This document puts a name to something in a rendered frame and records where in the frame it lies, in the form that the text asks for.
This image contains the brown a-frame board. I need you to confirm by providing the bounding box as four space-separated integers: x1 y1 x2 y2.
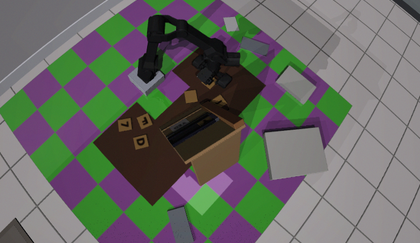
159 101 246 186

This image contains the white paper ticket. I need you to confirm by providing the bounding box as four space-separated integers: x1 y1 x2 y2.
170 118 190 132

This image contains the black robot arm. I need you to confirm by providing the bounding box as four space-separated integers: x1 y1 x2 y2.
137 15 240 85

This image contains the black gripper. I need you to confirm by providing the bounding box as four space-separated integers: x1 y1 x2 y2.
192 54 232 89

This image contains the white flat rectangular card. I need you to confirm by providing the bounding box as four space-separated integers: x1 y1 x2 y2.
223 16 239 32

